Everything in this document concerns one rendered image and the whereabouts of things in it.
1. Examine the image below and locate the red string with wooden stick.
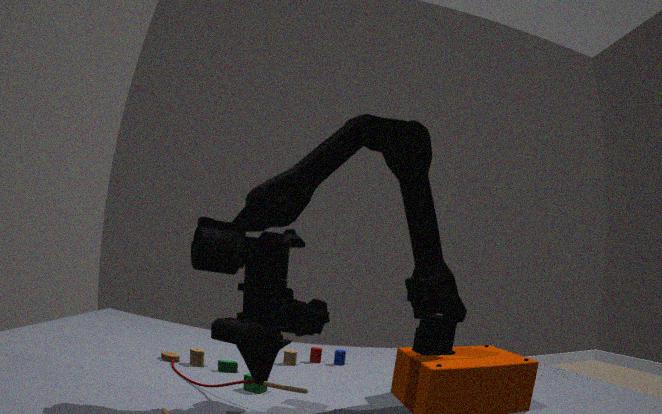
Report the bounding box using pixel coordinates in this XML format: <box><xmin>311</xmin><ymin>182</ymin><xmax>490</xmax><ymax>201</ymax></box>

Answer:
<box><xmin>171</xmin><ymin>359</ymin><xmax>308</xmax><ymax>394</ymax></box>

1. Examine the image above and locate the blue cylinder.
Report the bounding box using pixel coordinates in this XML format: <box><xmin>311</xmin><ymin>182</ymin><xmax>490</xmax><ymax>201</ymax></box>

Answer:
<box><xmin>334</xmin><ymin>349</ymin><xmax>346</xmax><ymax>366</ymax></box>

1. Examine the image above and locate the round wooden button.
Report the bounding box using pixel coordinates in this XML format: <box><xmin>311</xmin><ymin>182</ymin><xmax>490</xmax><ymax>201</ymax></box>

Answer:
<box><xmin>161</xmin><ymin>351</ymin><xmax>180</xmax><ymax>363</ymax></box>

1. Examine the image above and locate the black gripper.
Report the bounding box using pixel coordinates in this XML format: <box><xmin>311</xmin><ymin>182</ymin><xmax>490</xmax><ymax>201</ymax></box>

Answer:
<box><xmin>211</xmin><ymin>276</ymin><xmax>305</xmax><ymax>386</ymax></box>

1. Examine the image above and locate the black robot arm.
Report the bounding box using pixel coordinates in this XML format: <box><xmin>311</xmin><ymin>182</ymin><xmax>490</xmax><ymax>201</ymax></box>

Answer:
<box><xmin>190</xmin><ymin>114</ymin><xmax>467</xmax><ymax>356</ymax></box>

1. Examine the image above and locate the green cube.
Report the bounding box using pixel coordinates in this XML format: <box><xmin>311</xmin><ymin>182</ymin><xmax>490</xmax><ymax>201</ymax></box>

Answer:
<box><xmin>243</xmin><ymin>373</ymin><xmax>267</xmax><ymax>394</ymax></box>

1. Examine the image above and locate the red cylinder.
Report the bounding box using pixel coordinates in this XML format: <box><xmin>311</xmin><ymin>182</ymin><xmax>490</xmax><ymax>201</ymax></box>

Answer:
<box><xmin>310</xmin><ymin>347</ymin><xmax>322</xmax><ymax>363</ymax></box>

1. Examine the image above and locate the small green block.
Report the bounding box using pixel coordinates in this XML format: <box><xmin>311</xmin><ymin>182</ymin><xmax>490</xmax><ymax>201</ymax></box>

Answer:
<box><xmin>218</xmin><ymin>360</ymin><xmax>238</xmax><ymax>373</ymax></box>

